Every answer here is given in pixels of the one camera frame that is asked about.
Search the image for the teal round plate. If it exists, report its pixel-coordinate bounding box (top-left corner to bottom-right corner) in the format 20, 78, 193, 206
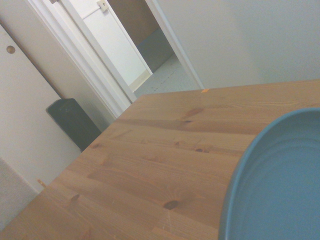
217, 107, 320, 240

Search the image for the black tower appliance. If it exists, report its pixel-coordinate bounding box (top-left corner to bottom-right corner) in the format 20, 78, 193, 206
46, 97, 103, 153

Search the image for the white open door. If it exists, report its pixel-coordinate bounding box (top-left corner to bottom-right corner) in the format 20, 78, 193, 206
64, 0, 154, 93

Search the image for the white panel with round hole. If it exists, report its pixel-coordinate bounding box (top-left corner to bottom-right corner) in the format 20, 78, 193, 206
0, 14, 85, 195

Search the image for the white door frame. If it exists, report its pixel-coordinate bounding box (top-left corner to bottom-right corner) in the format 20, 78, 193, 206
26, 0, 137, 120

